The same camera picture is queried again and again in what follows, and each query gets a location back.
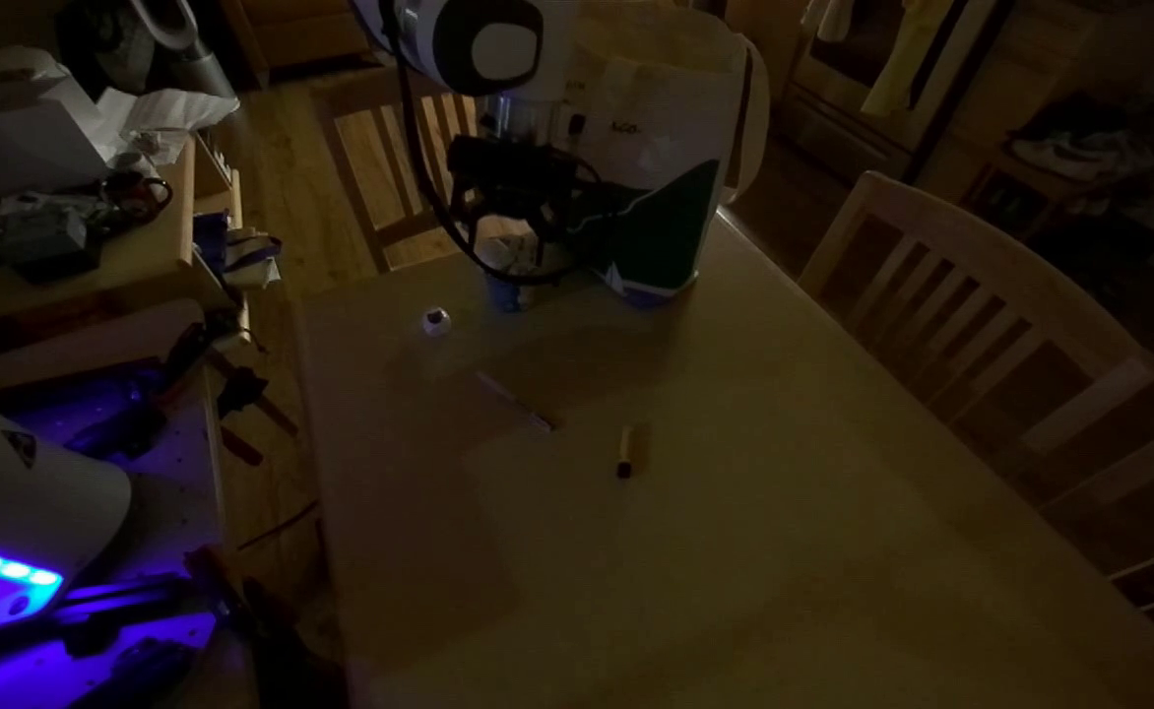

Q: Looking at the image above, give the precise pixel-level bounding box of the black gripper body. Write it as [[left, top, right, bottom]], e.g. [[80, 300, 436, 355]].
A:
[[445, 129, 607, 228]]

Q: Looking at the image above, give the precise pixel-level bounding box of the small white object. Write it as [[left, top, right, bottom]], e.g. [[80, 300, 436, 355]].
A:
[[477, 217, 537, 275]]

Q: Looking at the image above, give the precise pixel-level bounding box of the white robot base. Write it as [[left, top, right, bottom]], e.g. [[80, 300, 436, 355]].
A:
[[0, 379, 133, 624]]

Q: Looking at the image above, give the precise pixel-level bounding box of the brown wooden chair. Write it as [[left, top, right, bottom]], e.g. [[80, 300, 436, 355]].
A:
[[314, 64, 487, 275]]

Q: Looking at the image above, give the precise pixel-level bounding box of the handwritten paper sheet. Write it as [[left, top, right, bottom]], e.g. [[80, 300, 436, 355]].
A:
[[561, 40, 726, 203]]

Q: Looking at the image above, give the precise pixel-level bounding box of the thin stick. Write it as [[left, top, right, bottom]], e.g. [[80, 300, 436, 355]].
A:
[[473, 366, 562, 435]]

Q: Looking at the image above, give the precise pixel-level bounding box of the dark marker pen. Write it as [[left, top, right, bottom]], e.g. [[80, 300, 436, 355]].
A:
[[611, 419, 642, 484]]

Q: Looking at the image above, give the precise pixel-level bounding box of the wooden side table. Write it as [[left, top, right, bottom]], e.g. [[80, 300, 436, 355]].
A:
[[0, 129, 292, 400]]

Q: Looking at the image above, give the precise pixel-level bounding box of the wooden cabinet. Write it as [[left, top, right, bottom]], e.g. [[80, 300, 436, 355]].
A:
[[775, 0, 1019, 182]]

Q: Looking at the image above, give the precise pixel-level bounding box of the white crumpled paper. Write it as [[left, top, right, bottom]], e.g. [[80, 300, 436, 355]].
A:
[[0, 43, 244, 194]]

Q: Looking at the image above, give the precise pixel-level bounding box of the yellow hanging cloth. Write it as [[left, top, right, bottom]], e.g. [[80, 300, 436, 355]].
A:
[[860, 0, 965, 119]]

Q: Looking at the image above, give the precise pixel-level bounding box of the grey bundled item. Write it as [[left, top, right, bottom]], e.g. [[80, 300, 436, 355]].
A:
[[0, 191, 114, 272]]

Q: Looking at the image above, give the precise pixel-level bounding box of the dark shoes pile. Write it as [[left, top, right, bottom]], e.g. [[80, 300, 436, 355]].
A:
[[1003, 98, 1154, 191]]

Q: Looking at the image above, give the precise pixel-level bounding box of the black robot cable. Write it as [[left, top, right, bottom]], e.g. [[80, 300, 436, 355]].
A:
[[378, 0, 624, 292]]

